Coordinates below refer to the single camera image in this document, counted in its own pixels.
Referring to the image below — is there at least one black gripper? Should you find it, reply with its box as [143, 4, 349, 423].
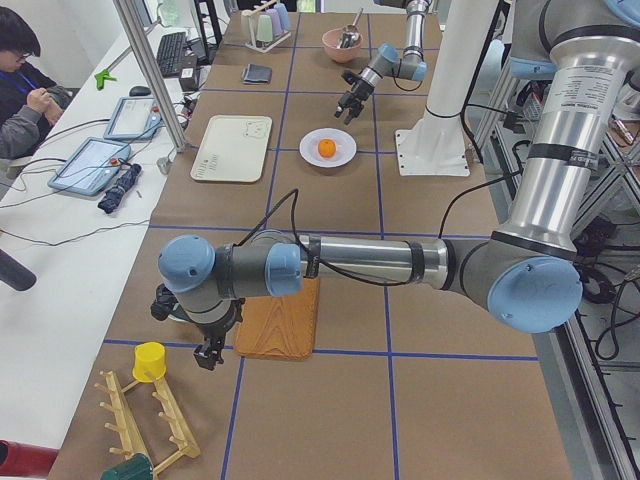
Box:
[193, 299, 245, 369]
[334, 77, 374, 125]

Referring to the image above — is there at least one orange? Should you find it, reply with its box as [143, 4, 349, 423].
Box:
[317, 138, 337, 159]

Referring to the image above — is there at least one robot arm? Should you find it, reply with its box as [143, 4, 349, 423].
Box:
[151, 1, 639, 370]
[334, 0, 432, 125]

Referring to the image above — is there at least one cream bear tray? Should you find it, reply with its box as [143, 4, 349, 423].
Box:
[190, 115, 272, 183]

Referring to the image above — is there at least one white plate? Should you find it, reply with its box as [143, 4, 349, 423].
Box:
[299, 128, 357, 168]

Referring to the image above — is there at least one green bowl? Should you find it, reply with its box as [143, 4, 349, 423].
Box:
[169, 304, 190, 322]

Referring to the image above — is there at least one yellow cup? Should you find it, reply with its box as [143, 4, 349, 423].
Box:
[132, 341, 167, 383]

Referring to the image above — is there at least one pink bowl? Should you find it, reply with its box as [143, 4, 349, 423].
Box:
[322, 28, 363, 64]

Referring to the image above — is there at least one wooden cutting board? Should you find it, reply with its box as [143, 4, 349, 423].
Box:
[234, 279, 320, 361]

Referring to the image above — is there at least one metal scoop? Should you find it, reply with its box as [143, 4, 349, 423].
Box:
[338, 7, 364, 49]

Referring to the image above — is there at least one grey folded cloth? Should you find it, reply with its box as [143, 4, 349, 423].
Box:
[242, 64, 272, 85]

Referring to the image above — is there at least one wooden cup rack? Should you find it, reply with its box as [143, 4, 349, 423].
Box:
[94, 370, 202, 479]

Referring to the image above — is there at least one purple pastel cup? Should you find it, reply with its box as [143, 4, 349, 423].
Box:
[265, 8, 282, 36]

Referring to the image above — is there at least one green pastel cup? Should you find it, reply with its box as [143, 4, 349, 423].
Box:
[256, 13, 273, 44]

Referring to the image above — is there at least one blue pastel cup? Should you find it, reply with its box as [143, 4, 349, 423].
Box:
[274, 2, 291, 30]

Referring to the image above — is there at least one dark green cup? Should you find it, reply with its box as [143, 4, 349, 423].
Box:
[100, 453, 154, 480]

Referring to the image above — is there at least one small black box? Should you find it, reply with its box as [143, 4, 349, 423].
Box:
[179, 67, 199, 92]

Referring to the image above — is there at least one black keyboard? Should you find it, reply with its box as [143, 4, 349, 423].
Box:
[156, 32, 187, 78]

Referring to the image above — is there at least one small metal cylinder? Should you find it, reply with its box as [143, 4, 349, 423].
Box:
[156, 157, 171, 175]

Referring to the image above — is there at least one folded navy umbrella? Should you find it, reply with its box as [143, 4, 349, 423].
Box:
[98, 164, 142, 214]

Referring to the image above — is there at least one far teach pendant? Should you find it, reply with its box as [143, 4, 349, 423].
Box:
[103, 96, 162, 141]

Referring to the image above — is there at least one teach pendant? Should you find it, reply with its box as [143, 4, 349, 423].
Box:
[47, 137, 131, 197]
[103, 96, 162, 141]

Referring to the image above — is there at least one black computer mouse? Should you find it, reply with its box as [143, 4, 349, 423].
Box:
[129, 86, 151, 97]

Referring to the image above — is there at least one red bottle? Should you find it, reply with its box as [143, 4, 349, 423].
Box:
[1, 440, 59, 479]

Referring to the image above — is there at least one near teach pendant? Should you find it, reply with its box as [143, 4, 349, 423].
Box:
[47, 137, 131, 197]

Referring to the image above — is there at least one green clamp tool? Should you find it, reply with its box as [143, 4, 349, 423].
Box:
[94, 69, 117, 91]

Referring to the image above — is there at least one seated person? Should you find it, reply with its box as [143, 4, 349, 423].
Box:
[1, 7, 72, 160]

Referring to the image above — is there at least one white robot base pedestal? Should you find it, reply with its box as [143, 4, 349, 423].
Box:
[396, 0, 498, 177]

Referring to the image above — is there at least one white wire cup rack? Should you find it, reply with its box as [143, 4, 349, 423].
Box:
[241, 0, 292, 53]

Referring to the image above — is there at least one aluminium frame post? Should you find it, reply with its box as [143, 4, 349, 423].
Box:
[113, 0, 186, 153]

